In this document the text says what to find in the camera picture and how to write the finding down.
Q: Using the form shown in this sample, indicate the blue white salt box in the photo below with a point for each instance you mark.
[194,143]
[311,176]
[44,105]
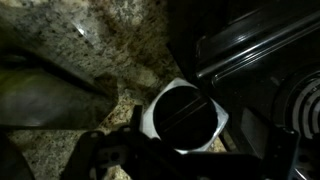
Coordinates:
[185,116]

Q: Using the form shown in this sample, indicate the black kitchen stove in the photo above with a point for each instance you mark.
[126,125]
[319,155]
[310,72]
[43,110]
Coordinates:
[260,66]

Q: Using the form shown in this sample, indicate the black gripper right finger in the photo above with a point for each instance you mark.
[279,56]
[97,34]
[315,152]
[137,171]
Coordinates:
[283,153]

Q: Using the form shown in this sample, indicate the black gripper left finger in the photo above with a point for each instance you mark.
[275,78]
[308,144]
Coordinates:
[133,156]

